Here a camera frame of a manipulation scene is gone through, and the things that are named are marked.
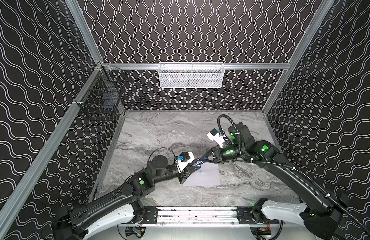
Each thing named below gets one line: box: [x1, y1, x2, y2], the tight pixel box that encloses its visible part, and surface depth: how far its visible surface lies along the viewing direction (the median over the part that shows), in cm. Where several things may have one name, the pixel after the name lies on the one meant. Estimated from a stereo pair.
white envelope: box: [184, 162, 221, 186], surface depth 90 cm
